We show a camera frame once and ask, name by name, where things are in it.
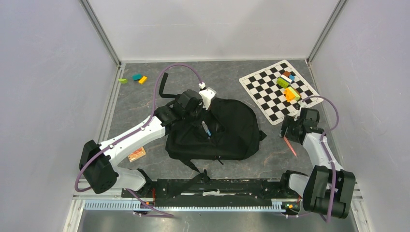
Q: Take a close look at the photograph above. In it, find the black student backpack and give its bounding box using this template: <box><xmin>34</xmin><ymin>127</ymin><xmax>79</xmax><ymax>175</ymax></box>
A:
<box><xmin>159</xmin><ymin>73</ymin><xmax>266</xmax><ymax>172</ymax></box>

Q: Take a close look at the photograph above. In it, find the blue white pen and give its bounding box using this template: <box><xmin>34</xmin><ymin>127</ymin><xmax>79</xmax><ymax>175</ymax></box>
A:
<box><xmin>201</xmin><ymin>121</ymin><xmax>212</xmax><ymax>137</ymax></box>

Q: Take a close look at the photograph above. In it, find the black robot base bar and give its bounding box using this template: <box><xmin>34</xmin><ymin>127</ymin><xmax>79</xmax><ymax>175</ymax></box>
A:
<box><xmin>121</xmin><ymin>171</ymin><xmax>302</xmax><ymax>208</ymax></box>

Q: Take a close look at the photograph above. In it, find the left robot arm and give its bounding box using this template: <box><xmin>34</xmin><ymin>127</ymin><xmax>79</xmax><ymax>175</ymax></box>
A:
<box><xmin>75</xmin><ymin>88</ymin><xmax>216</xmax><ymax>197</ymax></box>

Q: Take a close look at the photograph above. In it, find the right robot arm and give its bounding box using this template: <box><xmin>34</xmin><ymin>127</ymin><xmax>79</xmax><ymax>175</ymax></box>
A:
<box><xmin>279</xmin><ymin>108</ymin><xmax>356</xmax><ymax>218</ymax></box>

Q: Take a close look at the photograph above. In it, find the orange green block stack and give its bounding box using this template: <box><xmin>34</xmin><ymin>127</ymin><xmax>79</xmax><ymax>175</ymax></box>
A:
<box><xmin>284</xmin><ymin>87</ymin><xmax>301</xmax><ymax>102</ymax></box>

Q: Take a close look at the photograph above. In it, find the green white block stack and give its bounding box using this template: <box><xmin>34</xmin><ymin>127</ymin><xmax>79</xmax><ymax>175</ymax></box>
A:
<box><xmin>277</xmin><ymin>76</ymin><xmax>292</xmax><ymax>88</ymax></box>

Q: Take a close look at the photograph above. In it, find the black white chessboard mat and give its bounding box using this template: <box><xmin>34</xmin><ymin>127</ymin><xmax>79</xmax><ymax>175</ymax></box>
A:
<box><xmin>239</xmin><ymin>60</ymin><xmax>323</xmax><ymax>125</ymax></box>

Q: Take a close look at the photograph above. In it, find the brown blue block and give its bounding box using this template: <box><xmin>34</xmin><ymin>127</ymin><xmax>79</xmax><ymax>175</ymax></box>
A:
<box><xmin>283</xmin><ymin>71</ymin><xmax>295</xmax><ymax>81</ymax></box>

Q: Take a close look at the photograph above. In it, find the yellow toy block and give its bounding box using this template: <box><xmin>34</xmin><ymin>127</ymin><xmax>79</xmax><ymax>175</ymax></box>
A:
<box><xmin>138</xmin><ymin>76</ymin><xmax>147</xmax><ymax>85</ymax></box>

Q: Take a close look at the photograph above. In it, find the teal toy block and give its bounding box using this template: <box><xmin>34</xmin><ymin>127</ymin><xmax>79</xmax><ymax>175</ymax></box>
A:
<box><xmin>132</xmin><ymin>74</ymin><xmax>143</xmax><ymax>81</ymax></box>

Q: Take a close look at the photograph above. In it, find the green half-round block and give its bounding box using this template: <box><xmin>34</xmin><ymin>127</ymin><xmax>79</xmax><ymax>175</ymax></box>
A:
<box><xmin>118</xmin><ymin>78</ymin><xmax>128</xmax><ymax>84</ymax></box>

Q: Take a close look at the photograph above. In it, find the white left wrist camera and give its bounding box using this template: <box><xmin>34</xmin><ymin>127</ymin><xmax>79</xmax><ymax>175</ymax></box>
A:
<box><xmin>199</xmin><ymin>87</ymin><xmax>217</xmax><ymax>110</ymax></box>

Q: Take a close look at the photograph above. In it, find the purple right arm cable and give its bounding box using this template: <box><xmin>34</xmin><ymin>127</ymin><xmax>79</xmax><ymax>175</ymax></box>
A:
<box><xmin>299</xmin><ymin>95</ymin><xmax>340</xmax><ymax>223</ymax></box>

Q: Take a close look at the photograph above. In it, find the white slotted cable duct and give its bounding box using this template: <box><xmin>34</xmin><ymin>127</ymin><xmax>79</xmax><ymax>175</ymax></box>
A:
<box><xmin>84</xmin><ymin>198</ymin><xmax>289</xmax><ymax>213</ymax></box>

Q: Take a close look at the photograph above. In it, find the aluminium frame rail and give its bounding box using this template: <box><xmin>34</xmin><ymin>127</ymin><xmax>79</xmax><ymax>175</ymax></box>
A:
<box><xmin>63</xmin><ymin>0</ymin><xmax>125</xmax><ymax>232</ymax></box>

